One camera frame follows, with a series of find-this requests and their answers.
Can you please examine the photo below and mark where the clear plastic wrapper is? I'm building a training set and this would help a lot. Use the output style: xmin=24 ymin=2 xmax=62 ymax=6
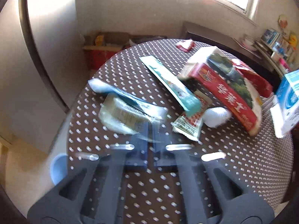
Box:
xmin=88 ymin=78 xmax=168 ymax=137

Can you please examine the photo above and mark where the red green tea box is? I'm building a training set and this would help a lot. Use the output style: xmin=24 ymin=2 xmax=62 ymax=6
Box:
xmin=178 ymin=46 xmax=263 ymax=136

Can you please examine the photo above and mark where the small red snack packet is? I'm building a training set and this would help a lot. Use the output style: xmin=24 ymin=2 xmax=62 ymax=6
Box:
xmin=175 ymin=39 xmax=195 ymax=53

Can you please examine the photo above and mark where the dark red snack bag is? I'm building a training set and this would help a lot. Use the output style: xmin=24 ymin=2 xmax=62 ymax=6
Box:
xmin=232 ymin=59 xmax=273 ymax=98

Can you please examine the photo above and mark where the blue white mask box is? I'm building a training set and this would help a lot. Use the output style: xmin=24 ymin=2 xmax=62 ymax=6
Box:
xmin=270 ymin=70 xmax=298 ymax=138

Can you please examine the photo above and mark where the light blue trash bucket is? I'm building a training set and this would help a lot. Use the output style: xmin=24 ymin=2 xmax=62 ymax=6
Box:
xmin=50 ymin=153 xmax=68 ymax=185

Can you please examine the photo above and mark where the brown polka dot tablecloth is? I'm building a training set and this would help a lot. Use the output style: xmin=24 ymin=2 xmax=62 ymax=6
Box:
xmin=66 ymin=38 xmax=295 ymax=224

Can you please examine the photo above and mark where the red cardboard box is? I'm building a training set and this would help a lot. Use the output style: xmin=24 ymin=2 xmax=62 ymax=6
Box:
xmin=83 ymin=46 xmax=122 ymax=70

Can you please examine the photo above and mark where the dark wooden cabinet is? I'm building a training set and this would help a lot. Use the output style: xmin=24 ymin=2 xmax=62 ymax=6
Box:
xmin=180 ymin=21 xmax=281 ymax=88

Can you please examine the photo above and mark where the silver double door refrigerator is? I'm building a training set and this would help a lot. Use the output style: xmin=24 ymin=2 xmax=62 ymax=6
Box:
xmin=1 ymin=0 xmax=89 ymax=153

